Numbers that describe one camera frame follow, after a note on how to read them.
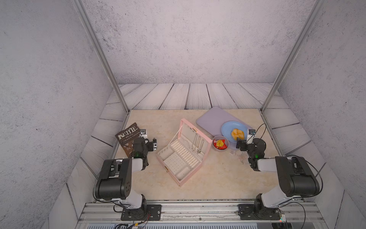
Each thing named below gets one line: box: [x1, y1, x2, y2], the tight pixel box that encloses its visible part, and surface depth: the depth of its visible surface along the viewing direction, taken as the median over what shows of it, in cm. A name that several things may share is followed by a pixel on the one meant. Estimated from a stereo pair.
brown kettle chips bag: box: [114, 122, 141, 158], surface depth 106 cm
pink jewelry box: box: [156, 118, 213, 188], surface depth 86 cm
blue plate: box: [221, 120, 248, 144], surface depth 110 cm
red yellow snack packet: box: [213, 139, 228, 150], surface depth 98 cm
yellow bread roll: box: [231, 128, 245, 141], surface depth 104 cm
